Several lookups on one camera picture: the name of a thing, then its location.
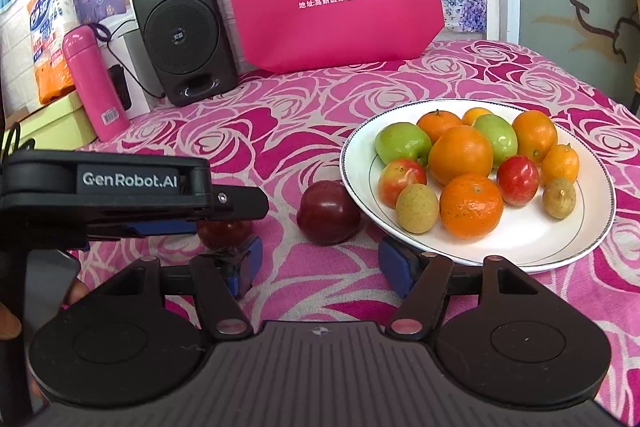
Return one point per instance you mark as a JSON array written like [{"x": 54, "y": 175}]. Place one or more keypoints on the dark red plum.
[
  {"x": 225, "y": 232},
  {"x": 328, "y": 212}
]

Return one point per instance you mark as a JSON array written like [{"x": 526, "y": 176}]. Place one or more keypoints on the yellow-red apple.
[{"x": 400, "y": 182}]

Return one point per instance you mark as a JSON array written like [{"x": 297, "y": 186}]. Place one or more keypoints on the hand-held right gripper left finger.
[{"x": 250, "y": 264}]

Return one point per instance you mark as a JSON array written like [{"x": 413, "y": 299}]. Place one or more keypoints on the light green box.
[{"x": 55, "y": 122}]

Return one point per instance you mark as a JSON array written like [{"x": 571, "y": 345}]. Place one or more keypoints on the oval yellow-orange citrus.
[{"x": 475, "y": 113}]

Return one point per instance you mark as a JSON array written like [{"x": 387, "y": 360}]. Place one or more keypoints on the large orange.
[
  {"x": 535, "y": 134},
  {"x": 460, "y": 154}
]

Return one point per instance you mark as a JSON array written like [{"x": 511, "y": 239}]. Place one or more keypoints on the tan longan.
[
  {"x": 559, "y": 198},
  {"x": 416, "y": 208}
]

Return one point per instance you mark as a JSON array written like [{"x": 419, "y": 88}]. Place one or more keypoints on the rough mandarin orange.
[{"x": 471, "y": 206}]

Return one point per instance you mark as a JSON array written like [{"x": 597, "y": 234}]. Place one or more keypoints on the white plate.
[{"x": 525, "y": 237}]

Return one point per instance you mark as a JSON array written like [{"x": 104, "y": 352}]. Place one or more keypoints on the white box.
[{"x": 137, "y": 67}]

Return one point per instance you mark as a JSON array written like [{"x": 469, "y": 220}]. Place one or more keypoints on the black speaker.
[{"x": 180, "y": 37}]

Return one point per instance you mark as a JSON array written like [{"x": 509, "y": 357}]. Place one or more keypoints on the pink thermos bottle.
[{"x": 95, "y": 92}]

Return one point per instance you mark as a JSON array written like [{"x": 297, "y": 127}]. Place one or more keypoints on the person's left hand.
[{"x": 7, "y": 324}]

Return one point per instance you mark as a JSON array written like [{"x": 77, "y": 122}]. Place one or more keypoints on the stemmed mandarin orange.
[{"x": 438, "y": 124}]

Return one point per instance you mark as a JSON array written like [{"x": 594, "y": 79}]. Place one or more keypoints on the small green jujube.
[{"x": 498, "y": 139}]

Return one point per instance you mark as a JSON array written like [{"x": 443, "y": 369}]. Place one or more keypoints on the small round kumquat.
[{"x": 560, "y": 163}]

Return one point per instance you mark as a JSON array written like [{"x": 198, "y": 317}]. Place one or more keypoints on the orange plastic pack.
[{"x": 50, "y": 57}]

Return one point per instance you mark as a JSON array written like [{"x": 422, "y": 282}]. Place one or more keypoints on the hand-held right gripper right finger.
[{"x": 395, "y": 264}]

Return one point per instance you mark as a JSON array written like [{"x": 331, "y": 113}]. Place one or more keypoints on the orange chair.
[{"x": 635, "y": 32}]

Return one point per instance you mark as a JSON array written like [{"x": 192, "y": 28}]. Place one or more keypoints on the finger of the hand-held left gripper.
[
  {"x": 160, "y": 228},
  {"x": 240, "y": 203}
]

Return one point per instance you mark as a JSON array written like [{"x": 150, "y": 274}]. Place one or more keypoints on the pink rose tablecloth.
[{"x": 280, "y": 147}]

